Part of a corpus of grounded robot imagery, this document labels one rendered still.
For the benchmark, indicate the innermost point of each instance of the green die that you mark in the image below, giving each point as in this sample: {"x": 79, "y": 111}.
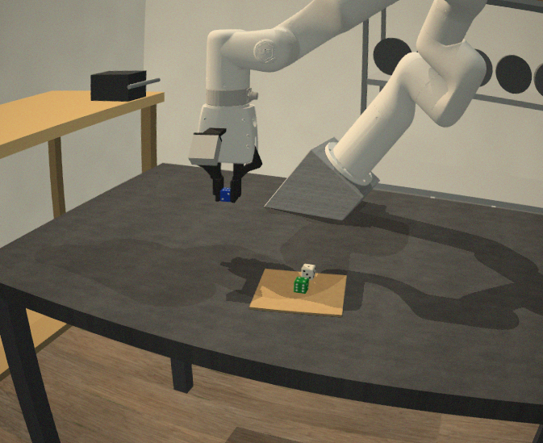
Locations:
{"x": 301, "y": 285}

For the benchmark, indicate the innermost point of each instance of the blue die with white pips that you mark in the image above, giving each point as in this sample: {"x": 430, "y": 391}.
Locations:
{"x": 225, "y": 195}

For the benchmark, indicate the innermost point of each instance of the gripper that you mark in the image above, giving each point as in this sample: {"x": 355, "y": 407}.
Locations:
{"x": 237, "y": 143}

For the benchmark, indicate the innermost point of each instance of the tan flat mat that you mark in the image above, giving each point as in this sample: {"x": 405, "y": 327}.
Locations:
{"x": 324, "y": 297}

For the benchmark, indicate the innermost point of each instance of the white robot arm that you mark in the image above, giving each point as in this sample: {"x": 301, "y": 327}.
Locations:
{"x": 444, "y": 61}

